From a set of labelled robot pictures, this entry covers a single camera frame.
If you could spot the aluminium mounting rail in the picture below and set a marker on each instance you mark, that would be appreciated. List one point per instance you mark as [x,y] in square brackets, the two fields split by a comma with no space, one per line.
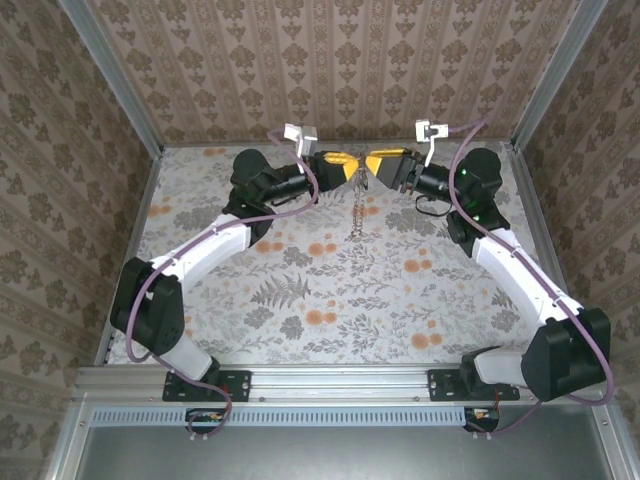
[340,382]

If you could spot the silver metal key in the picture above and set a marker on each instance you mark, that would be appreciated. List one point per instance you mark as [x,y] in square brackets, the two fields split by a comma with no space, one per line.
[361,178]

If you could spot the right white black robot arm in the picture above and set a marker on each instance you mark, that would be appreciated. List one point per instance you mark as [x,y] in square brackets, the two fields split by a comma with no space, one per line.
[520,280]

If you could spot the aluminium table side rail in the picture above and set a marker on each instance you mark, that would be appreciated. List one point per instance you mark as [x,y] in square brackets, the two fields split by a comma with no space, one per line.
[145,210]
[545,240]

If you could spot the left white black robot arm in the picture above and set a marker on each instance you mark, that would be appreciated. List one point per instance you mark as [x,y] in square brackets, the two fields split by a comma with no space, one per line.
[200,255]

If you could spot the aluminium frame post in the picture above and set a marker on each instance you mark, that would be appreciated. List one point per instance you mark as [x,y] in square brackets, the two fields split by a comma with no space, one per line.
[115,80]
[555,75]

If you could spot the floral patterned table cover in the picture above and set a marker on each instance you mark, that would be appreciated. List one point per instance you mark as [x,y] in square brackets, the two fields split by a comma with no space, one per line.
[350,310]

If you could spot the grey metal front panel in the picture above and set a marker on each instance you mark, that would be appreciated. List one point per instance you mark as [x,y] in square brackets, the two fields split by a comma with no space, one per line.
[350,455]

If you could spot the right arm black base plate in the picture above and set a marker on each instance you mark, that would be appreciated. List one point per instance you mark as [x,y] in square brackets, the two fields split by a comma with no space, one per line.
[445,385]

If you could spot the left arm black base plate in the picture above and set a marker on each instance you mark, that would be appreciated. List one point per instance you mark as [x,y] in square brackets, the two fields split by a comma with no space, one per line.
[235,385]

